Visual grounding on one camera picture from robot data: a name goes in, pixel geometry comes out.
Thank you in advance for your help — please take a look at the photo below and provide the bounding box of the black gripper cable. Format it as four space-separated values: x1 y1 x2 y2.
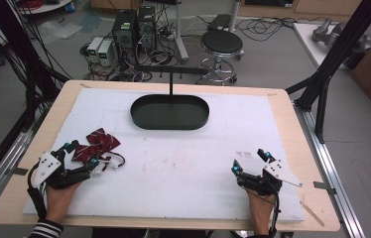
246 186 282 237
26 161 49 220

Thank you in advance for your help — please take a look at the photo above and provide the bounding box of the grey tape piece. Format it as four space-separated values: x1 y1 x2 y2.
12 167 30 177
312 180 337 196

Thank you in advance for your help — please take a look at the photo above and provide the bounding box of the black round stool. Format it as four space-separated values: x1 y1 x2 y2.
196 29 246 86

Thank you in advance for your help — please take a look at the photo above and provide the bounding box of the person's right hand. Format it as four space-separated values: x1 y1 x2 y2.
244 186 276 230

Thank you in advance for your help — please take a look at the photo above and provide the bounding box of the white power supply unit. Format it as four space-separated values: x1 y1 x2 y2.
85 36 104 63
96 39 114 67

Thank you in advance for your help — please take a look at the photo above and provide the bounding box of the black computer tower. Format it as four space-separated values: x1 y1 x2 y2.
111 9 139 59
136 4 158 53

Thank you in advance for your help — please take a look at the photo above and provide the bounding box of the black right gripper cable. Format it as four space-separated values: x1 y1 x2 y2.
246 186 282 237

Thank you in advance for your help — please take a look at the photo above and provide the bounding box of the black flat device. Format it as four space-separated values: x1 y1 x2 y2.
206 13 232 32

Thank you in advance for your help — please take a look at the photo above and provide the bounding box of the black metal frame post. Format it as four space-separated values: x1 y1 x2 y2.
0 0 72 133
285 0 371 145

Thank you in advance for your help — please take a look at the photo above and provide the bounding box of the maroon striped bow tie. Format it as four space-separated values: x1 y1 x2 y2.
70 127 127 173

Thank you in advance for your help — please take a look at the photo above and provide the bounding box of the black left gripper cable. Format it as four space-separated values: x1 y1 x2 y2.
26 161 49 220

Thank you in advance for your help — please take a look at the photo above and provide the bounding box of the person's left hand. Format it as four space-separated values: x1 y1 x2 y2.
45 179 82 223

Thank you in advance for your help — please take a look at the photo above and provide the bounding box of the white foam mat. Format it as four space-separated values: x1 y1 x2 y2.
22 87 306 222

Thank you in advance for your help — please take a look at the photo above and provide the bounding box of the tangle of black floor cables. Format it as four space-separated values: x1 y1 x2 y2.
232 15 330 44

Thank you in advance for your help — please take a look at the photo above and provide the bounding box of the clear plastic sheet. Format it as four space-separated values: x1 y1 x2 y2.
36 20 83 45

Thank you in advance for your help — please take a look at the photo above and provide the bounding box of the thin wooden stick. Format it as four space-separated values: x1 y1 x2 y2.
300 199 326 228

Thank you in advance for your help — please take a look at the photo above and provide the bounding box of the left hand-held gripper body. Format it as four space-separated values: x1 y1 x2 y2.
33 150 92 190

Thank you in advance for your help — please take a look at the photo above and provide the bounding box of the grey desk leg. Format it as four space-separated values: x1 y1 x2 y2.
173 0 190 64

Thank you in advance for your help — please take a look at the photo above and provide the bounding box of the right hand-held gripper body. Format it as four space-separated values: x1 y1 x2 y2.
236 160 304 196

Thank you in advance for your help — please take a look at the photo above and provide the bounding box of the black tray stand with crossbar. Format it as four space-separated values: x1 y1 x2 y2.
129 64 210 131

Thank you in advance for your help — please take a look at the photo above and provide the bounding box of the light wooden table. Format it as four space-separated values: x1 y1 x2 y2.
0 79 341 233

